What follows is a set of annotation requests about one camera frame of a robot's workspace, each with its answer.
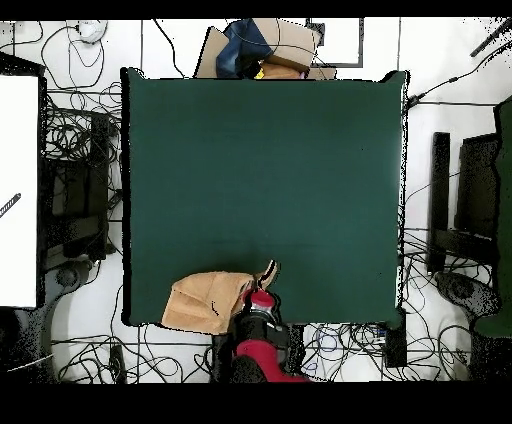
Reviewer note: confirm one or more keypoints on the black square frame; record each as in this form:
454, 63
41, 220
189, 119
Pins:
340, 64

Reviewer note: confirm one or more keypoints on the brown cardboard box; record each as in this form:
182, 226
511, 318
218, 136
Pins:
288, 40

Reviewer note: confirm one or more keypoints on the thin black rod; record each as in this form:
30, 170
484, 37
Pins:
492, 38

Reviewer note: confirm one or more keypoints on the black equipment rack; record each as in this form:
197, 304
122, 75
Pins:
76, 192

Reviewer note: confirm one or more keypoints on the tan terry towel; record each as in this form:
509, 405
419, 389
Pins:
200, 300

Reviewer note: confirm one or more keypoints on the white flat panel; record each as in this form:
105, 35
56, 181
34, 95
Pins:
18, 180

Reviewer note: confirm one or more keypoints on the striped black rod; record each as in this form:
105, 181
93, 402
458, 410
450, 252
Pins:
10, 204

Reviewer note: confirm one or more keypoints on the dark blue garment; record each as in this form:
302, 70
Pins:
242, 48

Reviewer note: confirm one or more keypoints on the dark green table cloth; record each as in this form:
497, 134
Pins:
260, 180

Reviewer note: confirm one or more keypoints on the black power strip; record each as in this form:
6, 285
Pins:
117, 362

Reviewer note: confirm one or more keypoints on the black upright bar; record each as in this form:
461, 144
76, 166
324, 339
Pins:
439, 200

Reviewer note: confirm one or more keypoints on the grey stand foot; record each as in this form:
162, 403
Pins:
68, 276
464, 290

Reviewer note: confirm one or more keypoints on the person's foot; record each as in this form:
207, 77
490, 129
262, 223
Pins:
92, 31

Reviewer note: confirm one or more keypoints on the black chair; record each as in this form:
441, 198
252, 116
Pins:
478, 184

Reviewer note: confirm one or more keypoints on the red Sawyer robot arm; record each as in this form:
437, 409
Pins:
260, 352

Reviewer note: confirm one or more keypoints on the orange garment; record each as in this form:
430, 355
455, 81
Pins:
280, 72

